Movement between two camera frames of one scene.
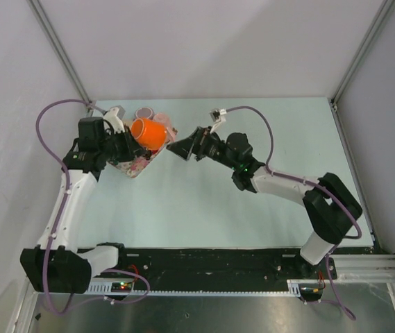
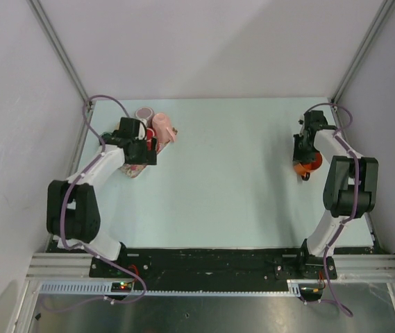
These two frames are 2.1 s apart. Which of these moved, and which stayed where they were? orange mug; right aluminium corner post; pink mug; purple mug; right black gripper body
Moved: orange mug; right black gripper body
Stayed: pink mug; right aluminium corner post; purple mug
